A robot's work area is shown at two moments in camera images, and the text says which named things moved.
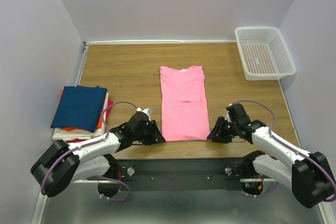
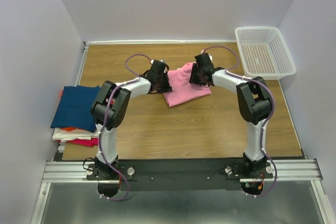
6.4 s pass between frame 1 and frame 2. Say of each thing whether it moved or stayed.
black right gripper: moved
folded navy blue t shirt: stayed
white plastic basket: stayed
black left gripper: moved
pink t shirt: moved
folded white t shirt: stayed
